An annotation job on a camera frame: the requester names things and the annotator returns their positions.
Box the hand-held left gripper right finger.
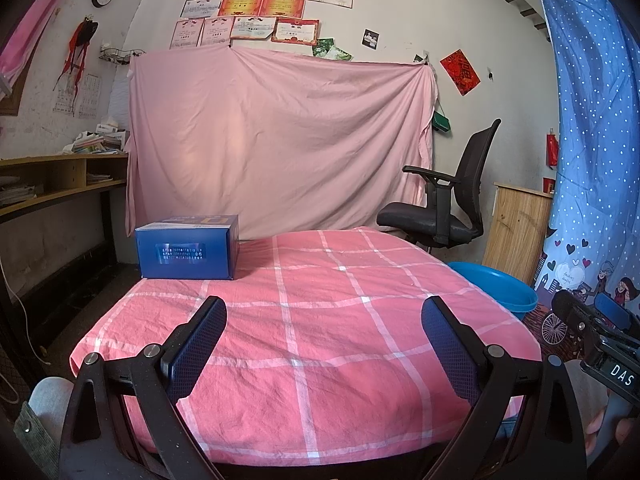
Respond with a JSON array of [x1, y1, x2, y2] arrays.
[[421, 296, 586, 480]]

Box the pink curtain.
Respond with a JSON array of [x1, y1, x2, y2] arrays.
[[0, 0, 83, 81]]

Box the group of wall certificates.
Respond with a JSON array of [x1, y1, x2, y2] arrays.
[[170, 0, 355, 51]]

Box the wire wall rack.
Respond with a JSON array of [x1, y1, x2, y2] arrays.
[[98, 46, 146, 65]]

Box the blue cardboard box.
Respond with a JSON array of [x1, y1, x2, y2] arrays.
[[135, 214, 240, 281]]

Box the red hanging ornament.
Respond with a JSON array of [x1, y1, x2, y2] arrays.
[[54, 17, 100, 118]]

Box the black office chair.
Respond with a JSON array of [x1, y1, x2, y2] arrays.
[[376, 119, 502, 256]]

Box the wall calendar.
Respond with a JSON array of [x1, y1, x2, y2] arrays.
[[51, 74, 101, 118]]

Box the person's leg in jeans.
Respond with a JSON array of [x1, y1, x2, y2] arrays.
[[27, 377, 76, 431]]

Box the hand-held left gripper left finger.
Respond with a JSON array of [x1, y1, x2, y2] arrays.
[[57, 296, 228, 480]]

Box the wooden wall desk shelf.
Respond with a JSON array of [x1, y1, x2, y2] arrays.
[[0, 152, 130, 271]]

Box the pink checked tablecloth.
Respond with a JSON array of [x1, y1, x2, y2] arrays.
[[69, 227, 543, 463]]

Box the blue dotted printed curtain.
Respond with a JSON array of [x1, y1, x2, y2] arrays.
[[530, 0, 640, 361]]

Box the olive green jacket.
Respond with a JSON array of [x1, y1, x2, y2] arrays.
[[14, 402, 61, 480]]

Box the blue plastic basin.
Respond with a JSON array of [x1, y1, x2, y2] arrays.
[[446, 261, 539, 322]]

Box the red paper wall decoration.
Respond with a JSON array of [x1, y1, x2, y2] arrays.
[[440, 49, 481, 97]]

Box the person's right hand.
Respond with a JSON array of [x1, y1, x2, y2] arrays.
[[585, 400, 633, 461]]

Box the pink hanging sheet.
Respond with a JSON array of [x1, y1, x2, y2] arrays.
[[125, 44, 438, 241]]

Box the stack of newspapers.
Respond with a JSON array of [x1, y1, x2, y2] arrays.
[[62, 117, 131, 156]]

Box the wooden cabinet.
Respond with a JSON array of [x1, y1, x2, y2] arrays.
[[482, 181, 555, 286]]

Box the stack of books in shelf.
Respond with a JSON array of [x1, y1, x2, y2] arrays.
[[0, 182, 45, 207]]

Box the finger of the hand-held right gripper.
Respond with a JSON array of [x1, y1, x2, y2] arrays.
[[551, 290, 608, 348], [594, 293, 632, 331]]

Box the green wall pictures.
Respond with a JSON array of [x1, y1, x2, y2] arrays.
[[311, 37, 353, 62]]

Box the white cable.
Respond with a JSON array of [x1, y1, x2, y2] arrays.
[[0, 260, 51, 403]]

